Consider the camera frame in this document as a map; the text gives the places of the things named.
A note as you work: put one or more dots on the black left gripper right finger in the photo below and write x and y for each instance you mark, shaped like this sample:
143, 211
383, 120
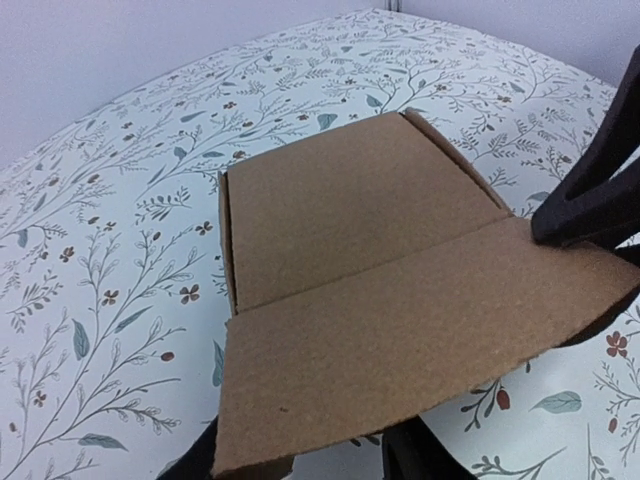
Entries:
410, 451

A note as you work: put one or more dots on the floral patterned table mat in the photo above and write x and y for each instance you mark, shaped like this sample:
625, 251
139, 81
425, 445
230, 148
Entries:
113, 302

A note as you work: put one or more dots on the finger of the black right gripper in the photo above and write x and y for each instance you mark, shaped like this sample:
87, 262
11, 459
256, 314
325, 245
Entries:
598, 200

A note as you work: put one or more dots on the left aluminium frame post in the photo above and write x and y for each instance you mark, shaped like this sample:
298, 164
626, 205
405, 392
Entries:
394, 5

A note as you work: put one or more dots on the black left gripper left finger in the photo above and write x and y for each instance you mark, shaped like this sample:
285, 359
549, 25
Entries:
198, 461

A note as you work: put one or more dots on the brown cardboard box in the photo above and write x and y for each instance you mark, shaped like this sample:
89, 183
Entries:
373, 274

